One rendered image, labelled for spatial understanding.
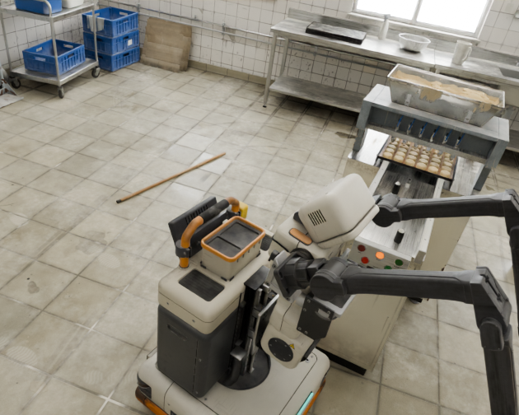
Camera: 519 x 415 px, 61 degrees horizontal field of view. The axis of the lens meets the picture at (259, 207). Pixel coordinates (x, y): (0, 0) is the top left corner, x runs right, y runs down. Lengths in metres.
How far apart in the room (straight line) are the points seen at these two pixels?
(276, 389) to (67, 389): 0.97
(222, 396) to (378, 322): 0.78
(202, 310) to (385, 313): 0.94
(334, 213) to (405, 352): 1.61
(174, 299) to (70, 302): 1.19
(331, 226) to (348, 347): 1.20
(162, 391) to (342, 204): 1.15
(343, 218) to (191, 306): 0.62
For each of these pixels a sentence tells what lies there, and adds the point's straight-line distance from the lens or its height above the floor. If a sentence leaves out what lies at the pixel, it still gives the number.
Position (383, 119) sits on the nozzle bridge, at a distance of 2.52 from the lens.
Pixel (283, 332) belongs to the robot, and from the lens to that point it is 1.59.
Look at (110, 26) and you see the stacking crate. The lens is 5.76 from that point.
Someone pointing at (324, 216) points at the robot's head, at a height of 1.25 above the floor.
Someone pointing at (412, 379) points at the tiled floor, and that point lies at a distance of 2.63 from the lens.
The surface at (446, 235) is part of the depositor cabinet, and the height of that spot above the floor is 0.57.
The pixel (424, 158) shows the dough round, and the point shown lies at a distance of 2.60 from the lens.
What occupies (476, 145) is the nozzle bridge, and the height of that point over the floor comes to 1.09.
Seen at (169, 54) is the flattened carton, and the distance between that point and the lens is 6.12.
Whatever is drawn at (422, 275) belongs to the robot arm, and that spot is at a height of 1.31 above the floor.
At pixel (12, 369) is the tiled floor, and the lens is 2.49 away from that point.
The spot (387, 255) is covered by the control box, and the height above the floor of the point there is 0.82.
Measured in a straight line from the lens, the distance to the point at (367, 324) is 2.23.
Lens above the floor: 1.95
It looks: 34 degrees down
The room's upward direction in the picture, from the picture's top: 9 degrees clockwise
